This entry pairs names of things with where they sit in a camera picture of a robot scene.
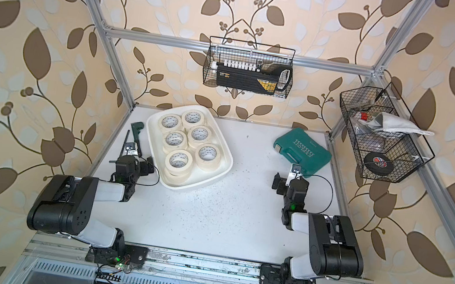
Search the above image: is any aluminium front rail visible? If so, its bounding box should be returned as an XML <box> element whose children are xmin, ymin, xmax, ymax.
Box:
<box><xmin>23</xmin><ymin>232</ymin><xmax>374</xmax><ymax>284</ymax></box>

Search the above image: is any black wire basket right wall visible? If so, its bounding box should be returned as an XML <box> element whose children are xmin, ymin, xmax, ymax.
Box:
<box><xmin>339</xmin><ymin>83</ymin><xmax>435</xmax><ymax>183</ymax></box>

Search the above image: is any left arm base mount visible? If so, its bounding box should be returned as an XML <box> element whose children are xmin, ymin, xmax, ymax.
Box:
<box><xmin>85</xmin><ymin>244</ymin><xmax>149</xmax><ymax>268</ymax></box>

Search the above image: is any black yellow box in basket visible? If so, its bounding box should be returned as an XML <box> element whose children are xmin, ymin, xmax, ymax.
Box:
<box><xmin>214</xmin><ymin>64</ymin><xmax>293</xmax><ymax>98</ymax></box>

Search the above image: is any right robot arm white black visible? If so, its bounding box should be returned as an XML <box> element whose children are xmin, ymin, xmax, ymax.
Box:
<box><xmin>272</xmin><ymin>164</ymin><xmax>364</xmax><ymax>281</ymax></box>

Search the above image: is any black tape roll red label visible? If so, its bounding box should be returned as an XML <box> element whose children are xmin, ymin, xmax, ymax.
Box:
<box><xmin>364</xmin><ymin>152</ymin><xmax>394</xmax><ymax>177</ymax></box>

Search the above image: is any green pipe wrench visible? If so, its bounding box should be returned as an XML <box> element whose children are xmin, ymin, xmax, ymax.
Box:
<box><xmin>131</xmin><ymin>121</ymin><xmax>145</xmax><ymax>144</ymax></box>

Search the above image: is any black wire basket wall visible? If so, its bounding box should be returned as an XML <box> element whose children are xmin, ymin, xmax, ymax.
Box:
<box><xmin>339</xmin><ymin>83</ymin><xmax>435</xmax><ymax>183</ymax></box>
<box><xmin>203</xmin><ymin>36</ymin><xmax>296</xmax><ymax>90</ymax></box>

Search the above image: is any white plastic storage tray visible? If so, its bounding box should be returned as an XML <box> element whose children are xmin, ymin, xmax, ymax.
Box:
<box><xmin>146</xmin><ymin>105</ymin><xmax>234</xmax><ymax>191</ymax></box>

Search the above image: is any masking tape stack front left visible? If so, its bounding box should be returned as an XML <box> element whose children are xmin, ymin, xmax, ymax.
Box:
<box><xmin>164</xmin><ymin>149</ymin><xmax>194</xmax><ymax>186</ymax></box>

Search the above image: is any black wire basket back wall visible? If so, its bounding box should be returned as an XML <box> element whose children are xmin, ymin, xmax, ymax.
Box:
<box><xmin>203</xmin><ymin>36</ymin><xmax>296</xmax><ymax>90</ymax></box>

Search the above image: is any masking tape roll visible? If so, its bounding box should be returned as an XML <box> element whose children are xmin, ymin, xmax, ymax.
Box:
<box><xmin>181</xmin><ymin>109</ymin><xmax>205</xmax><ymax>131</ymax></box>
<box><xmin>194</xmin><ymin>144</ymin><xmax>222</xmax><ymax>173</ymax></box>
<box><xmin>187</xmin><ymin>125</ymin><xmax>213</xmax><ymax>149</ymax></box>
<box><xmin>158</xmin><ymin>113</ymin><xmax>184</xmax><ymax>134</ymax></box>
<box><xmin>162</xmin><ymin>130</ymin><xmax>188</xmax><ymax>154</ymax></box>

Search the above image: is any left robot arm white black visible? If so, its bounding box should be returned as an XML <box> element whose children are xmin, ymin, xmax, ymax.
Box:
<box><xmin>27</xmin><ymin>123</ymin><xmax>156</xmax><ymax>256</ymax></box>

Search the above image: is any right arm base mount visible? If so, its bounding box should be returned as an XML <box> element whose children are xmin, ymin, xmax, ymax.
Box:
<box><xmin>259</xmin><ymin>263</ymin><xmax>316</xmax><ymax>284</ymax></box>

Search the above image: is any green plastic tool case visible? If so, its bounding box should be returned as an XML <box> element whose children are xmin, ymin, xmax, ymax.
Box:
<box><xmin>273</xmin><ymin>127</ymin><xmax>332</xmax><ymax>176</ymax></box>

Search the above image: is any grey folded cloth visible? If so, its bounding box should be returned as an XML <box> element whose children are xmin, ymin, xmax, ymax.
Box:
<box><xmin>365</xmin><ymin>112</ymin><xmax>435</xmax><ymax>136</ymax></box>

